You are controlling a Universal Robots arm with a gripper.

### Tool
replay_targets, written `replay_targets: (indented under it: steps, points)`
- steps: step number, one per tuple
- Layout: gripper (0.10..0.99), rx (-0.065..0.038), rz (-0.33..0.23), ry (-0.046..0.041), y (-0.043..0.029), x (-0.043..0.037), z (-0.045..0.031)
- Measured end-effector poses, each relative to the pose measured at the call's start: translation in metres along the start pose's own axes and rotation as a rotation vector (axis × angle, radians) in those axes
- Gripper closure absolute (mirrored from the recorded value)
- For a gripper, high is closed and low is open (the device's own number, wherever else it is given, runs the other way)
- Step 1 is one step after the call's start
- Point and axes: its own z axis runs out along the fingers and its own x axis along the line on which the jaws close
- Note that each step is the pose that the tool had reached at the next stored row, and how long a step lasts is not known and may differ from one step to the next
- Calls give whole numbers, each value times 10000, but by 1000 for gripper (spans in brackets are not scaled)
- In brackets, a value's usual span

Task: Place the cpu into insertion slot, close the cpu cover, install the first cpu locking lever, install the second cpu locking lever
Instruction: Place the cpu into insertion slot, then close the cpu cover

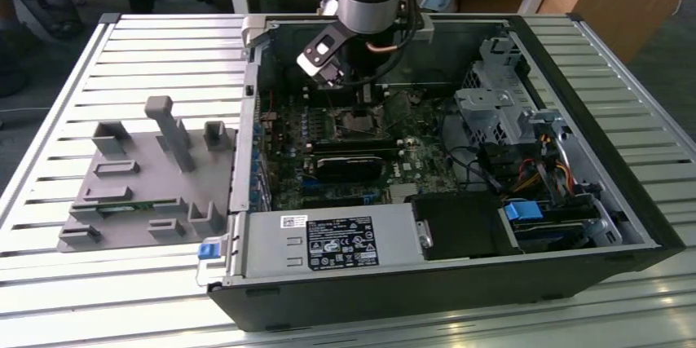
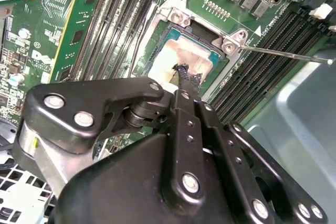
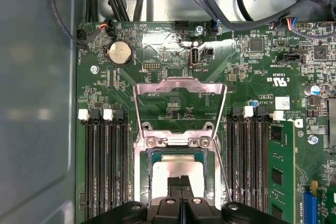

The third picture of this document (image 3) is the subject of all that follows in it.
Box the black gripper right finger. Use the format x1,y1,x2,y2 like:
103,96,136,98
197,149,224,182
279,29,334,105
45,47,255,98
182,175,284,224

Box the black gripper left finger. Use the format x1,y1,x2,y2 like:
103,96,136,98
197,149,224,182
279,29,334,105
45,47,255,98
86,175,183,224

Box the CPU with silver top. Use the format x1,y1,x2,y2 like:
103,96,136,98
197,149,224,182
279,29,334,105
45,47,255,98
146,151,212,204

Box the metal locking lever wire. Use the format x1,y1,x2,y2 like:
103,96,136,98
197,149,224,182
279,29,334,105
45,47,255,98
213,134,233,201

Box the metal socket cover frame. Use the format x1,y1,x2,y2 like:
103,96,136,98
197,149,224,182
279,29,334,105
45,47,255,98
132,76,228,146

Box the CPU socket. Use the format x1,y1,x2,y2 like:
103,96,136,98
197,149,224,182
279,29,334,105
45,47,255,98
133,129,220,204

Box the black RAM slot white clip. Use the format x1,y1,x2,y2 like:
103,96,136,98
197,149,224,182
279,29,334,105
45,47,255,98
241,105,255,209
78,108,93,221
102,108,116,210
267,110,287,124

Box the blue expansion slot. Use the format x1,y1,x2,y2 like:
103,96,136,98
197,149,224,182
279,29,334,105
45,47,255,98
301,180,317,224

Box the green RAM stick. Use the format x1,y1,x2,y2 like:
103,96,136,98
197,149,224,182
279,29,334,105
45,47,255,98
267,119,296,216

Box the silver internal USB port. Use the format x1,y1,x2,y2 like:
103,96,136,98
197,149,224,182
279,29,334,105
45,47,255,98
188,47,201,69

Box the green motherboard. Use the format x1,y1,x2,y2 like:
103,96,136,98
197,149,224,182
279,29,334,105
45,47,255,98
76,19,336,224

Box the silver coin battery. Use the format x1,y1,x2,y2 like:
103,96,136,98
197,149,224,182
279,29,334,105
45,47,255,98
106,40,133,66

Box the silver blue capacitor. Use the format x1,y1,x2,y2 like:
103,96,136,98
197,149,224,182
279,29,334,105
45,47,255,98
307,84,320,96

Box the black fan connector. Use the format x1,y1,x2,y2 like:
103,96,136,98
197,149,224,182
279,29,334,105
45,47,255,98
76,29,89,44

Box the connector with blue wires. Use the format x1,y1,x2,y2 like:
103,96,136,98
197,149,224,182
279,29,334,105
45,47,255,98
209,19,220,35

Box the connector with red wires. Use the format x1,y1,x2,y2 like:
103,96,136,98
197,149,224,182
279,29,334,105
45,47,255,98
101,19,115,38

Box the connector with coloured wires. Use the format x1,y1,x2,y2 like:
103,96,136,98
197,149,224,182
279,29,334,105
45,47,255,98
280,17,299,30

